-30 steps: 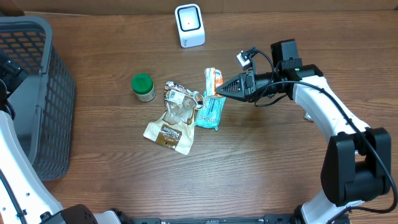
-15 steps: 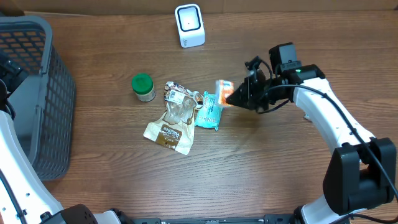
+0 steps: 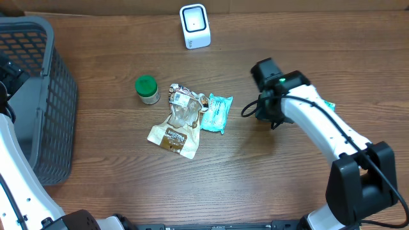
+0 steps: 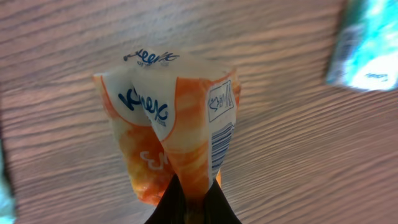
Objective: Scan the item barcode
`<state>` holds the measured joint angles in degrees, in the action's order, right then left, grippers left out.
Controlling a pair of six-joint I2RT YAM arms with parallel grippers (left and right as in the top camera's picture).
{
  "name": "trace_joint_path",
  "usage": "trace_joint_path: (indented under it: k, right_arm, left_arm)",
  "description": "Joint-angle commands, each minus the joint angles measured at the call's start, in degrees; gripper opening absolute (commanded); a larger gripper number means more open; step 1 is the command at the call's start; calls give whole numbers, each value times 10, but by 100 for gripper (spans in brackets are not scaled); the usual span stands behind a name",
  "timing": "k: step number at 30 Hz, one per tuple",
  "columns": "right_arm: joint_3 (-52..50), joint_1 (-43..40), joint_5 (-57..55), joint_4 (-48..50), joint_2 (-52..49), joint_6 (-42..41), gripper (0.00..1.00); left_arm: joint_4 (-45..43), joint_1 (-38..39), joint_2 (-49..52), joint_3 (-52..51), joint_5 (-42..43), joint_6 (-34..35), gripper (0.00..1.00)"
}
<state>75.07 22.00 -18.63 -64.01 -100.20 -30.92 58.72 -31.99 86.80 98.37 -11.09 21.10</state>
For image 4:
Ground teal wet wipes pack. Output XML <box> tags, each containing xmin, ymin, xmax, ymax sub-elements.
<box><xmin>1</xmin><ymin>142</ymin><xmax>17</xmax><ymax>224</ymax></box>

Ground teal tissue pack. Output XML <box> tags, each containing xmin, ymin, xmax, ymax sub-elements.
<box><xmin>326</xmin><ymin>0</ymin><xmax>397</xmax><ymax>91</ymax></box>

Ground orange tissue pack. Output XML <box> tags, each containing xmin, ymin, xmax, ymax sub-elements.
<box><xmin>93</xmin><ymin>47</ymin><xmax>241</xmax><ymax>205</ymax></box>

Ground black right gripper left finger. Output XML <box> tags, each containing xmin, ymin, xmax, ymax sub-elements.
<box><xmin>145</xmin><ymin>175</ymin><xmax>186</xmax><ymax>224</ymax></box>

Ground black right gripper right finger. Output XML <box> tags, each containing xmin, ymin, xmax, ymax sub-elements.
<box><xmin>204</xmin><ymin>180</ymin><xmax>241</xmax><ymax>224</ymax></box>

